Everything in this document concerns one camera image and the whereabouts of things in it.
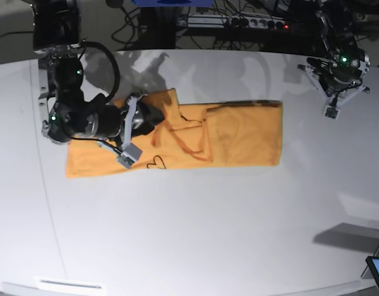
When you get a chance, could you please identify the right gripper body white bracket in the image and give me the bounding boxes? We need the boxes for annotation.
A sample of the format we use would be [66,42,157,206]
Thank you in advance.
[96,94,147,170]

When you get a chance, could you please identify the yellow T-shirt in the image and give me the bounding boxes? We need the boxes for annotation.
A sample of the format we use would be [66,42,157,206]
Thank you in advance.
[65,88,285,179]

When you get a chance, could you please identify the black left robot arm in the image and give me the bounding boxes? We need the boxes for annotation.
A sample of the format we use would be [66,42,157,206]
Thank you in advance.
[298,1,370,120]

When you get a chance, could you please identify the white power strip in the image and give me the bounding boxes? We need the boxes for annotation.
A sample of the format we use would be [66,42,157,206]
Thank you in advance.
[177,14,290,30]

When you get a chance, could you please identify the tangled black cables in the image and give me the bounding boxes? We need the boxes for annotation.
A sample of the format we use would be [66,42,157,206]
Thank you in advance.
[110,0,317,52]

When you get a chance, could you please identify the white flat strip on table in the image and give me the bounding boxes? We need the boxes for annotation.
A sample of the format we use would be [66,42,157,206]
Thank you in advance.
[35,276,104,289]

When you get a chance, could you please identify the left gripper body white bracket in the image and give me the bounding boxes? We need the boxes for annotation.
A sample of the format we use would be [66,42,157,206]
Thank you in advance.
[298,64,370,119]

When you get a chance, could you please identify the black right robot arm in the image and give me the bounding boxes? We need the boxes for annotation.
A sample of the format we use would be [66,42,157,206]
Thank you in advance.
[30,1,164,169]

